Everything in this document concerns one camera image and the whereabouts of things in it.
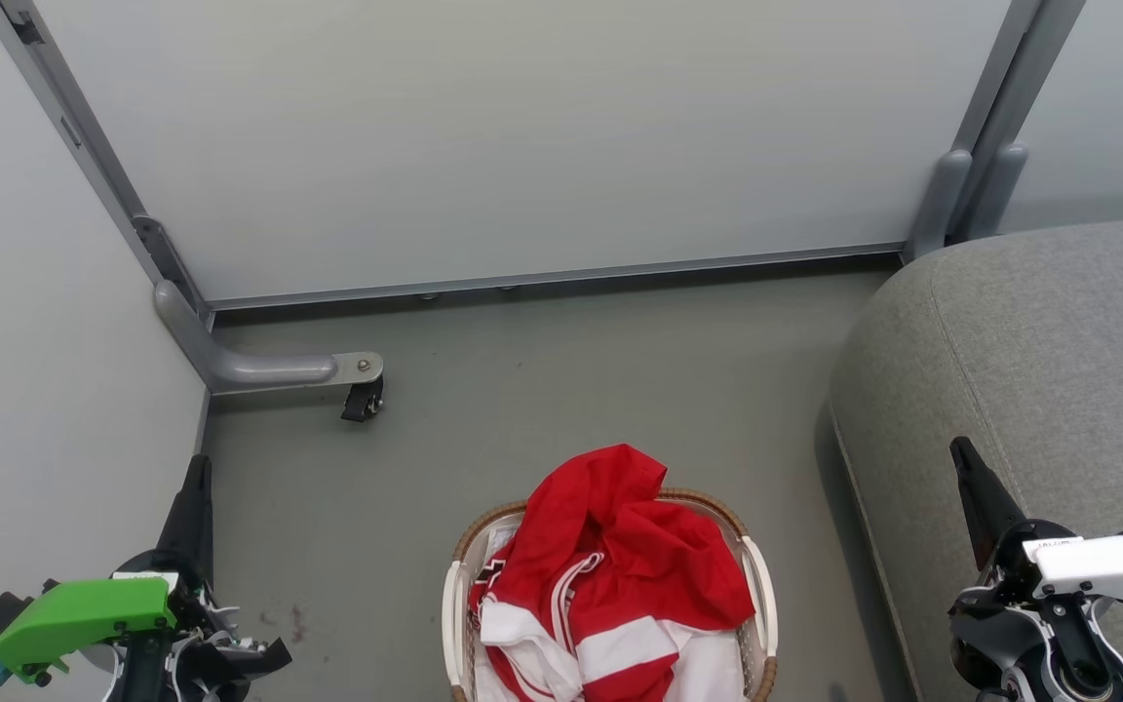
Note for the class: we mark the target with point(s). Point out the black caster wheel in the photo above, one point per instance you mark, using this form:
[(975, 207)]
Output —
[(363, 400)]

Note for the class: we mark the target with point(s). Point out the wide white partition panel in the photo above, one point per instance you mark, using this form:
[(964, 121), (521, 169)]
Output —
[(522, 127)]

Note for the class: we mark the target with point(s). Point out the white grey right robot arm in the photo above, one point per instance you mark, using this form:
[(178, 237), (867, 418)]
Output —
[(1073, 653)]

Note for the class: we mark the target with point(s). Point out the grey partition bottom rail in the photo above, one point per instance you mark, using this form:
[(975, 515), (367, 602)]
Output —
[(561, 276)]

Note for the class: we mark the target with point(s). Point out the red garment with white band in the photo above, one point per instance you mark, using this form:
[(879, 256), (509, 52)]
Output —
[(620, 648)]

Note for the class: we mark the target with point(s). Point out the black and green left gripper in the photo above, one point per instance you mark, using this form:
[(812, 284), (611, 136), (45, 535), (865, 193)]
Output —
[(84, 609)]

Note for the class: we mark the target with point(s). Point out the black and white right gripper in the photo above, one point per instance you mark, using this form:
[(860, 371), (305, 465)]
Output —
[(1107, 565)]

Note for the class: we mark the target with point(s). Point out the grey fabric sofa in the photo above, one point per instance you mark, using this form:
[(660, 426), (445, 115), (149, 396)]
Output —
[(1059, 341)]

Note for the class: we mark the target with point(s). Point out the grey partition foot, right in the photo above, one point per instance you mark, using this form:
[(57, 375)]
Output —
[(986, 146)]

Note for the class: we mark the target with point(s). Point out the red garment with striped trim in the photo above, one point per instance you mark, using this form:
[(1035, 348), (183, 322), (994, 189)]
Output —
[(639, 526)]

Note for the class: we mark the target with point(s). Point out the grey partition post with foot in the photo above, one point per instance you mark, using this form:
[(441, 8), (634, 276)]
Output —
[(259, 370)]

